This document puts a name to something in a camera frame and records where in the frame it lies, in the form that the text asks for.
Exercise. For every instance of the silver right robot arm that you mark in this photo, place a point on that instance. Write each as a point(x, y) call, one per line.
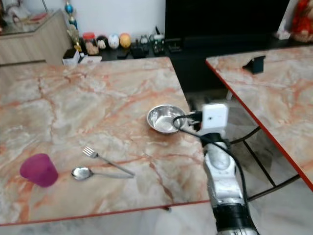
point(223, 181)

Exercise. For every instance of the stainless steel bowl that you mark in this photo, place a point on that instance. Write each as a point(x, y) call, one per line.
point(165, 120)

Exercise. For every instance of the black phone stand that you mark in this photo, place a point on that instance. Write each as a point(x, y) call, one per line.
point(256, 64)

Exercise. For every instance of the orange round ornament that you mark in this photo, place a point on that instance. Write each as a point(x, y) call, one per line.
point(125, 40)

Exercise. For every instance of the black flat screen television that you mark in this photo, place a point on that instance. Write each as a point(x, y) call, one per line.
point(225, 18)

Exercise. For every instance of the silver metal fork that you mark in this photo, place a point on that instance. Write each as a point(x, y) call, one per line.
point(89, 152)

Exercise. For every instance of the white round ornament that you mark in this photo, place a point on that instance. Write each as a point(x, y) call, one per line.
point(114, 41)

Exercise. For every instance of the dark round ornament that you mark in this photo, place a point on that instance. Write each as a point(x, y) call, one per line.
point(102, 42)

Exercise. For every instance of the silver metal spoon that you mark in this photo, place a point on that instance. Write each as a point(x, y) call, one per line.
point(80, 173)

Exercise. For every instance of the jar with red lid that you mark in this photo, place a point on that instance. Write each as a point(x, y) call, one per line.
point(89, 44)

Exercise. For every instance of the pink plastic cup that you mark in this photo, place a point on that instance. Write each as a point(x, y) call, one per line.
point(38, 170)

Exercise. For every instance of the white cardboard box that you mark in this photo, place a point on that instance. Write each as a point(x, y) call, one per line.
point(71, 57)

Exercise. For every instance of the light wooden cabinet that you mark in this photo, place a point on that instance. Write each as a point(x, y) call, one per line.
point(29, 46)

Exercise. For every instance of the gold figurine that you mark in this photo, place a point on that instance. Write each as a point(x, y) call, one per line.
point(74, 39)

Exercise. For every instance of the red laughing Buddha figurine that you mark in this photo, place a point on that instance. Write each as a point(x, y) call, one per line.
point(303, 20)

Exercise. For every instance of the gold trophy with blue ball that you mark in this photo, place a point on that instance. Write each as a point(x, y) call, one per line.
point(69, 9)

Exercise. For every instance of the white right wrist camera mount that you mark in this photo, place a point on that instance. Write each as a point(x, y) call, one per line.
point(215, 117)

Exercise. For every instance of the black metal table frame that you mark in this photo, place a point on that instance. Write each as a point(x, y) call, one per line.
point(274, 188)

